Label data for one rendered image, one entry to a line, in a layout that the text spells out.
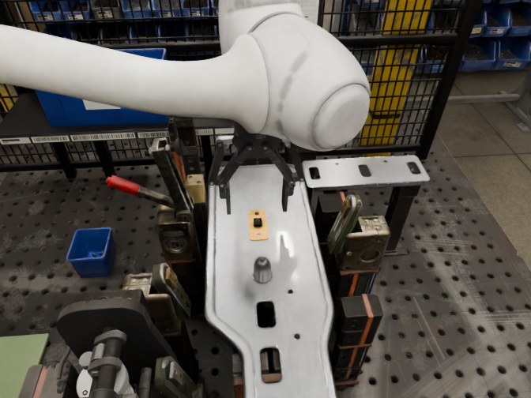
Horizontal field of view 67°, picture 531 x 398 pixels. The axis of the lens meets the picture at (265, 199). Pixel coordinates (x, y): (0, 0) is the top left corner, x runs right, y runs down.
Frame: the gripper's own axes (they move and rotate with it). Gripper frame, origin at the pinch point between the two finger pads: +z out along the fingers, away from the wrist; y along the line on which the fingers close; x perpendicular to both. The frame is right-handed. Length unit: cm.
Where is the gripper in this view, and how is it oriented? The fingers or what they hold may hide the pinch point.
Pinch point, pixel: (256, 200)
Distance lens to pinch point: 77.0
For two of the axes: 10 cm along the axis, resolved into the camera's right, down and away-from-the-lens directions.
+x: -0.8, -6.9, 7.2
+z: -0.2, 7.2, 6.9
